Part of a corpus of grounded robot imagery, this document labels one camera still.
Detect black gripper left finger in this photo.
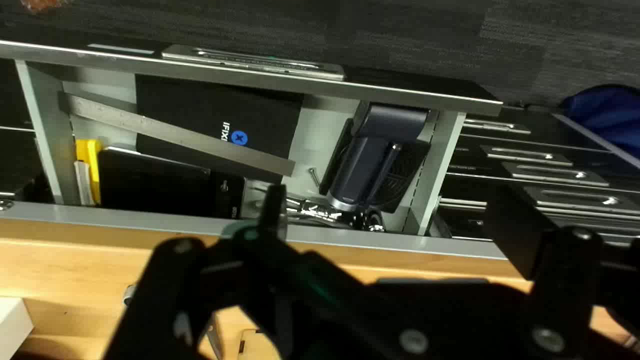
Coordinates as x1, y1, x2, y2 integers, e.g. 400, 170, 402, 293
106, 182, 376, 360

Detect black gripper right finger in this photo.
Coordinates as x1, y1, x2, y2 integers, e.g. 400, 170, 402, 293
373, 227, 640, 360

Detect grey steel drawer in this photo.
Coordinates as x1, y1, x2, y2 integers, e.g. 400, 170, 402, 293
0, 39, 508, 264

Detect black drawer cabinet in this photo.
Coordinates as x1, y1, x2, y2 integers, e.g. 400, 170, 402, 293
436, 109, 640, 252

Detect plain black case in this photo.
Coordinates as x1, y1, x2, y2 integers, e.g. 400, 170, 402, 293
98, 148, 247, 221

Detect chrome metal hand tools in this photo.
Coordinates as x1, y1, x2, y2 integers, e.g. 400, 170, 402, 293
284, 195, 387, 235

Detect grey flat metal bar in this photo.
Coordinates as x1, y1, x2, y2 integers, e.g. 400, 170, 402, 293
63, 92, 298, 181

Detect blue fabric bag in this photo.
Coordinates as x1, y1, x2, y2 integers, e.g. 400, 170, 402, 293
558, 83, 640, 160

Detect white flat object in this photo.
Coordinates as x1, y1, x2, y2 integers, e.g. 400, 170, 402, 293
0, 297, 34, 360

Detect black box with blue sticker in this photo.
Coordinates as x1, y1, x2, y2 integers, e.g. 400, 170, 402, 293
134, 75, 306, 162

